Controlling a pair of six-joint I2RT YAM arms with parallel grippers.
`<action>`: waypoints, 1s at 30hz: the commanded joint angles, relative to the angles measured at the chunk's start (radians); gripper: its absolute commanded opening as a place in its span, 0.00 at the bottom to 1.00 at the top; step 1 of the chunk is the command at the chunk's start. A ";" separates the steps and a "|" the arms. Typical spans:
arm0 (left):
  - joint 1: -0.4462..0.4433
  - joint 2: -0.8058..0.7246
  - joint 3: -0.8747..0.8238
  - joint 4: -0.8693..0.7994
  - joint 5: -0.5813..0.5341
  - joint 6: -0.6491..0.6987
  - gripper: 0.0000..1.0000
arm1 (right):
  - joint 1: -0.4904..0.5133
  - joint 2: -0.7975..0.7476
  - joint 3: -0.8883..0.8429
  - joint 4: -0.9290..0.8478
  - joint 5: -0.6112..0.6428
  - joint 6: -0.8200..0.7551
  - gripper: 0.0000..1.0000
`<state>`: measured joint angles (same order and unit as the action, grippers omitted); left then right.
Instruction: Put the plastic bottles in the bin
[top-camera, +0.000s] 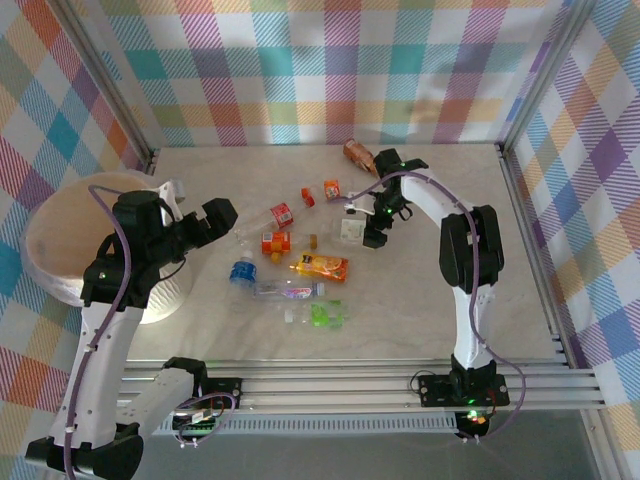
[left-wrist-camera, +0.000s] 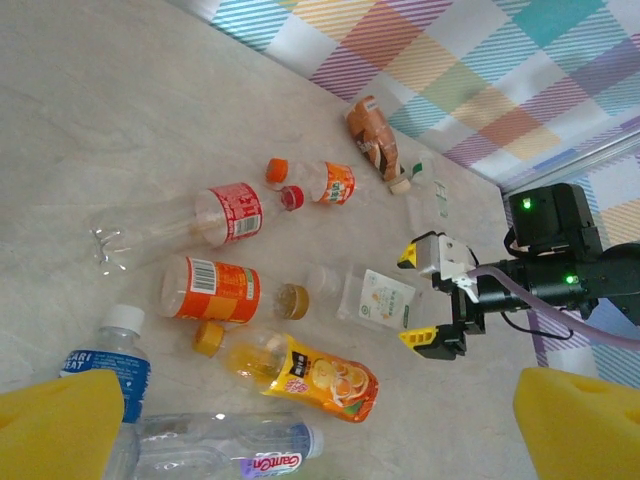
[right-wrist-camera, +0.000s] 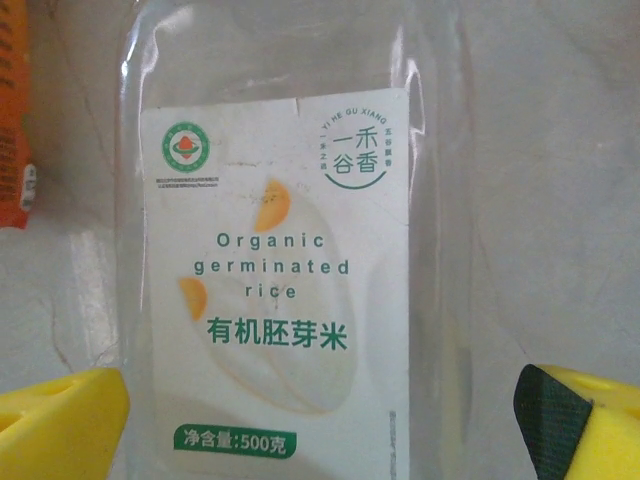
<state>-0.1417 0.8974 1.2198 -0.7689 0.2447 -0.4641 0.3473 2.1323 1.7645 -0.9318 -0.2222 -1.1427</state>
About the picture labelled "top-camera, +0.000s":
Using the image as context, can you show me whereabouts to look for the white card packet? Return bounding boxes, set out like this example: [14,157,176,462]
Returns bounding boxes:
[324,215,367,247]

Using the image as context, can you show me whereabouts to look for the round bin with plastic liner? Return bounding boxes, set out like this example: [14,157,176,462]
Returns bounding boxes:
[22,169,200,327]

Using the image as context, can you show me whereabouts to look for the orange label bottle brown cap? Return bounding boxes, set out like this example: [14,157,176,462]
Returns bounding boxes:
[259,230,320,265]

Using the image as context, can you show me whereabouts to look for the red label clear bottle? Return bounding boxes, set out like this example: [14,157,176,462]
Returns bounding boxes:
[233,193,318,246]

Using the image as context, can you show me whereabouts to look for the blue label plastic bottle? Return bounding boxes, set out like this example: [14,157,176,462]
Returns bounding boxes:
[228,251,259,292]

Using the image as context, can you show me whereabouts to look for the orange yellow snack packet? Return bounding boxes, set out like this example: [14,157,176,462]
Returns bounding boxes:
[289,252,350,285]

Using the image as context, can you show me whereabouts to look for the green label clear bottle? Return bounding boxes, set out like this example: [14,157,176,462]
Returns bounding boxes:
[284,299,354,330]

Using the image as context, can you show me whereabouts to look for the clear bottle pink blue label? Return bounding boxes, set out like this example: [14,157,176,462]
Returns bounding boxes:
[252,280,326,303]

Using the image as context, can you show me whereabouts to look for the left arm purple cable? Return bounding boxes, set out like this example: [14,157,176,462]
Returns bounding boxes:
[62,184,237,474]

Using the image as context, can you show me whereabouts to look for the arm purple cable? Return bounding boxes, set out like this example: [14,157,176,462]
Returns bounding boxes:
[327,169,527,444]
[62,184,237,474]

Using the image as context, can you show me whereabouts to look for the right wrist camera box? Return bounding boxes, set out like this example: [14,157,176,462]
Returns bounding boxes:
[344,197,375,217]

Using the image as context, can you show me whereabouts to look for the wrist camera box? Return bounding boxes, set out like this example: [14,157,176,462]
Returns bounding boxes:
[158,179,187,204]
[344,197,375,217]

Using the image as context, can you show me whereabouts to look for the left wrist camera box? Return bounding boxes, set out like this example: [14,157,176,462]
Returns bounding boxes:
[158,179,187,204]

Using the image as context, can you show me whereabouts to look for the aluminium side rail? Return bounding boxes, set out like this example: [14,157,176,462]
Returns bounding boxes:
[497,142,574,369]

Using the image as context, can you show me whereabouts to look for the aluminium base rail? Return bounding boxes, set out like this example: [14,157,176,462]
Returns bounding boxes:
[114,358,606,415]

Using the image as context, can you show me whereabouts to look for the left aluminium frame post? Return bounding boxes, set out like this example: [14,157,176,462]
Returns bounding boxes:
[58,0,161,176]

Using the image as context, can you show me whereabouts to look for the aluminium frame post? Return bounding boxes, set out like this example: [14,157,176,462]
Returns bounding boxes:
[58,0,161,176]
[498,0,600,152]

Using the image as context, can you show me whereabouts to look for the grey slotted cable duct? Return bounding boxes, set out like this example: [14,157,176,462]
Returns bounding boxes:
[149,413,461,436]

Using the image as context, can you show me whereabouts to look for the right aluminium frame post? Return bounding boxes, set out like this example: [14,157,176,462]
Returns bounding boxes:
[498,0,600,152]

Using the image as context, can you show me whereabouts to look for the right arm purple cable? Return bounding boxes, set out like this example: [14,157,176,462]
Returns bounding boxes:
[327,169,527,444]

